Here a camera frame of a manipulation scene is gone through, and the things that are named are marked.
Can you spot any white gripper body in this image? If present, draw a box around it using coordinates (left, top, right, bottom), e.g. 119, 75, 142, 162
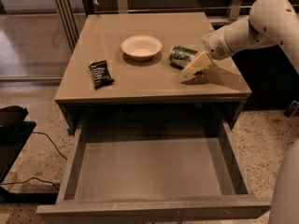
202, 26, 235, 60

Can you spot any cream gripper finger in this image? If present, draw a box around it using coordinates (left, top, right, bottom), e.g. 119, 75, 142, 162
180, 51, 213, 78

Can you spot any green soda can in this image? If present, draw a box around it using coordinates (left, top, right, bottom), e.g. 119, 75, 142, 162
169, 46, 197, 68

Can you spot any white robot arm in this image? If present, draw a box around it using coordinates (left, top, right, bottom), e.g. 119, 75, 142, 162
181, 0, 299, 224

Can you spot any grey drawer cabinet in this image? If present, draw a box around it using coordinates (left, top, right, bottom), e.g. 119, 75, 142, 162
55, 13, 251, 130

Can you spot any open grey top drawer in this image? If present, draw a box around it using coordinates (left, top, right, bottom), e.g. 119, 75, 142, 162
36, 120, 271, 224

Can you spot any white paper bowl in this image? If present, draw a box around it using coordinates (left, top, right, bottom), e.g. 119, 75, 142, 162
121, 35, 162, 61

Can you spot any black snack bag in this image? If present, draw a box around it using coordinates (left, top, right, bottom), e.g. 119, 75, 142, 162
89, 61, 114, 89

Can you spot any black side table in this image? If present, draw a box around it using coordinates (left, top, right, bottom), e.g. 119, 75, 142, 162
0, 105, 57, 204

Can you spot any black floor cable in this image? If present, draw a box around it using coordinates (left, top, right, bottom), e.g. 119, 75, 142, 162
31, 131, 69, 161

